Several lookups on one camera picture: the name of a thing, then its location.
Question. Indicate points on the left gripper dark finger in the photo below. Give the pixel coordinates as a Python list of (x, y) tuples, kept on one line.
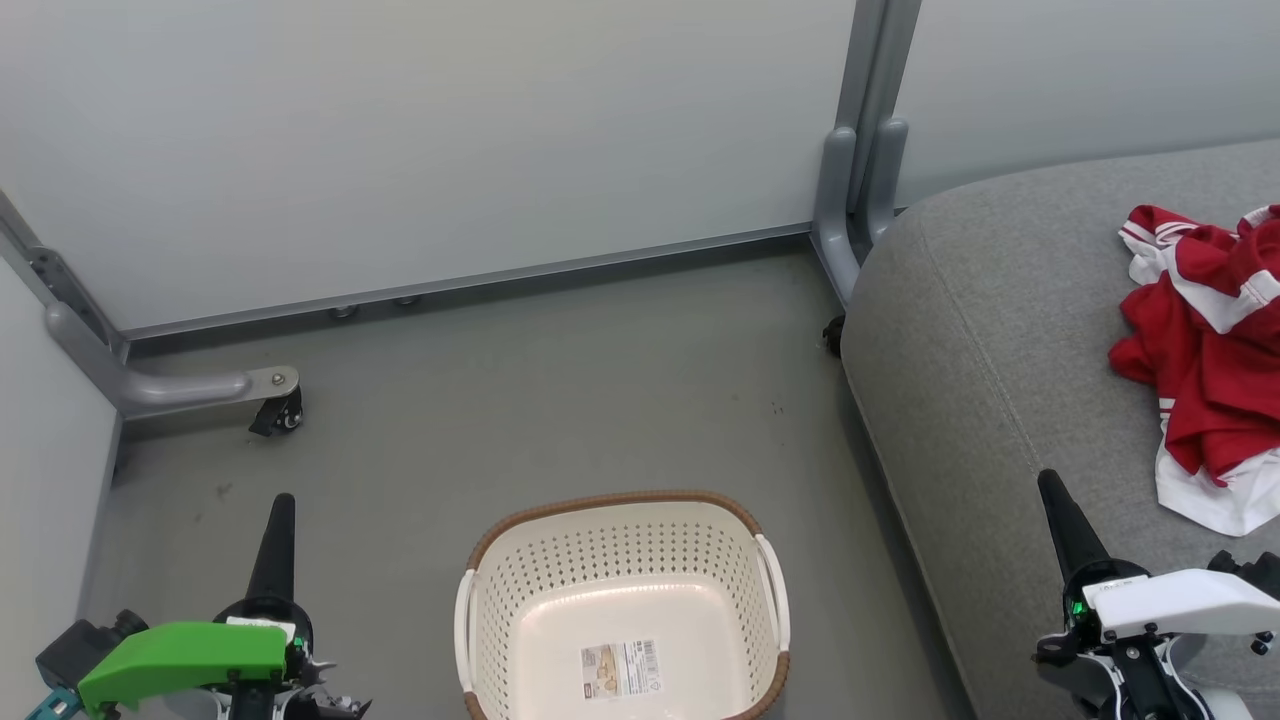
[(273, 560)]

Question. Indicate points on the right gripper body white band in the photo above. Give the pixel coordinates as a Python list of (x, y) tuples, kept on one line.
[(1160, 605)]

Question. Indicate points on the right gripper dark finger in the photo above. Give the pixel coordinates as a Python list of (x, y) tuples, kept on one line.
[(1075, 540)]

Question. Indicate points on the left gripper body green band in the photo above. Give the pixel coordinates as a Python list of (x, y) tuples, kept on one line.
[(180, 650)]

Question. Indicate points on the red and white garment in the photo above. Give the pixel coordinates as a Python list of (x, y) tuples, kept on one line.
[(1210, 400)]

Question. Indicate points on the cream perforated laundry basket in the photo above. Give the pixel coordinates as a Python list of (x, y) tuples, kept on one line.
[(620, 620)]

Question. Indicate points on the black caster wheel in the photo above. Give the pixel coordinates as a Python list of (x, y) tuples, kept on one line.
[(280, 415)]

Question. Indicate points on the grey fabric sofa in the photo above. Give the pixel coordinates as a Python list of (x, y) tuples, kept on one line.
[(1000, 400)]

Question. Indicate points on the grey curved partition leg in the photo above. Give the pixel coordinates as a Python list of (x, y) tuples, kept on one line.
[(180, 387)]

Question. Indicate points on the small black caster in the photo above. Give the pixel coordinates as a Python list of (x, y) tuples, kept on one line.
[(833, 337)]

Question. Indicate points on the paper label sticker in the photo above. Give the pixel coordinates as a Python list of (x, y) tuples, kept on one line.
[(620, 668)]

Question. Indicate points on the grey partition base rail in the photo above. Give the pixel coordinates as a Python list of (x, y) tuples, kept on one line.
[(450, 283)]

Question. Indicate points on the grey upright partition post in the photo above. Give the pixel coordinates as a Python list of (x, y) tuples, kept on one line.
[(835, 200)]

